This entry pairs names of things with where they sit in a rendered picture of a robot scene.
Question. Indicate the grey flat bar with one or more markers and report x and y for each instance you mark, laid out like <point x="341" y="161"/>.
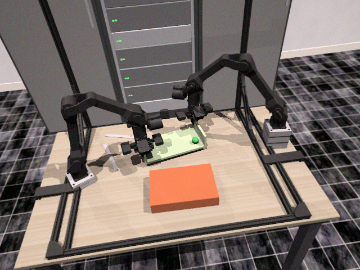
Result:
<point x="110" y="157"/>

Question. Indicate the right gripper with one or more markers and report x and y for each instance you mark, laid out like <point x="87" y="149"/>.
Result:
<point x="126" y="147"/>

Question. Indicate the orange rectangular block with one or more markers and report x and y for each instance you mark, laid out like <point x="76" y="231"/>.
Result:
<point x="181" y="188"/>

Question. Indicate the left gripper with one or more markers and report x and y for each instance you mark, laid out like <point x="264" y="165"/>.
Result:
<point x="181" y="115"/>

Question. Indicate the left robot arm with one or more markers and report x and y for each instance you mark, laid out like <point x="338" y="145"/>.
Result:
<point x="246" y="65"/>

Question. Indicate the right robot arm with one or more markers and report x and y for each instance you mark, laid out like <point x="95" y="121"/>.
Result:
<point x="137" y="119"/>

